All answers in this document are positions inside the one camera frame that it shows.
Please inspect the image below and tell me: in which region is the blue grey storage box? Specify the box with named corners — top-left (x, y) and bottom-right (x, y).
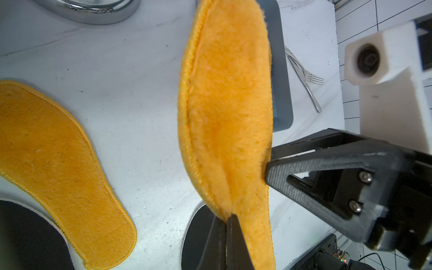
top-left (257, 0), bottom-right (294, 132)

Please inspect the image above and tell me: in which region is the silver knife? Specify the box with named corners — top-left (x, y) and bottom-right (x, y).
top-left (288, 56), bottom-right (322, 113)

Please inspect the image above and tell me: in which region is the silver fork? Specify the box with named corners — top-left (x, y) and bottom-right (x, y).
top-left (285, 46), bottom-right (325, 85)

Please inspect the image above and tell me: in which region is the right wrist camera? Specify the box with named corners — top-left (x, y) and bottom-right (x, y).
top-left (344, 14), bottom-right (432, 154)

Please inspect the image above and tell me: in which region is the black insole left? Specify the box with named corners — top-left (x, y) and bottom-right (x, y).
top-left (1, 200), bottom-right (74, 270)

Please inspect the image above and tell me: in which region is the chrome glass holder stand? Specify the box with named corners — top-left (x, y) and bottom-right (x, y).
top-left (35, 0), bottom-right (141, 25)

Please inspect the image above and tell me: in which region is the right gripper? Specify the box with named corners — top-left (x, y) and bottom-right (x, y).
top-left (265, 129), bottom-right (432, 270)

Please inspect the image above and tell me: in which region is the black insole right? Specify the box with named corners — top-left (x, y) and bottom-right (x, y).
top-left (181, 202), bottom-right (215, 270)

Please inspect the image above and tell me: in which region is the yellow insole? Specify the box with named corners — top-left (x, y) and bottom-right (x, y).
top-left (178, 1), bottom-right (276, 270)
top-left (1, 81), bottom-right (137, 270)

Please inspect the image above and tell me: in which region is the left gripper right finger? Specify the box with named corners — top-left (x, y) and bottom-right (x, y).
top-left (226, 214), bottom-right (255, 270)

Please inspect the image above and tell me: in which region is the black insole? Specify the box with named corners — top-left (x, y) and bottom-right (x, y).
top-left (1, 200), bottom-right (74, 270)
top-left (181, 202), bottom-right (215, 270)

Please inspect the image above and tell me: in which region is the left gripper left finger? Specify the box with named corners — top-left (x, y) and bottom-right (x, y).
top-left (197, 217), bottom-right (227, 270)

